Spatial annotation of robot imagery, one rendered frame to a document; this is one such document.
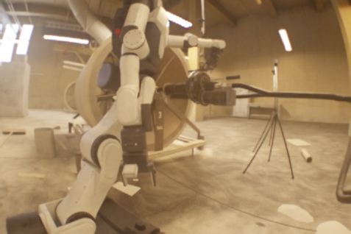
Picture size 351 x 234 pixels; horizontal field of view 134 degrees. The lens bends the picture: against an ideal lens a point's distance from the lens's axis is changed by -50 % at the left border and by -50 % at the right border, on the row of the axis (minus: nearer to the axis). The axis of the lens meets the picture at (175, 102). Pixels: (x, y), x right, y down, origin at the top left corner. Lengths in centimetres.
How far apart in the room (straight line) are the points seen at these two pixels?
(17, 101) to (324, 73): 1392
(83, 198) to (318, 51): 975
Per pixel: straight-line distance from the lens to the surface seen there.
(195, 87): 120
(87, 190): 64
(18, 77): 699
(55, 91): 1189
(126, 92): 48
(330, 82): 929
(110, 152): 57
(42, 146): 219
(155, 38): 74
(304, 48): 959
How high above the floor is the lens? 78
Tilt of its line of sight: level
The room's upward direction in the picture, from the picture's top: 2 degrees clockwise
